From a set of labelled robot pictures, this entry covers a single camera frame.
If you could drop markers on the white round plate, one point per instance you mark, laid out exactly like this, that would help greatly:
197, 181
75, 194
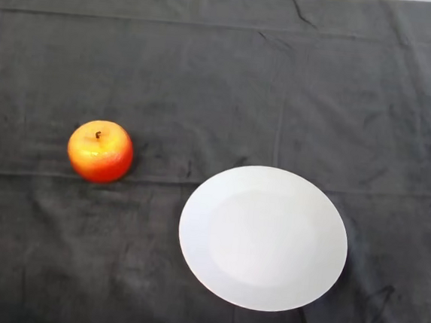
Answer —
265, 241

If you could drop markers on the red yellow apple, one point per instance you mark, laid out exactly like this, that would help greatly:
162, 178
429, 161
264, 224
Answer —
100, 159

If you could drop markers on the black cloth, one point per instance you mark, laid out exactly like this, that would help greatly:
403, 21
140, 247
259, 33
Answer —
222, 86

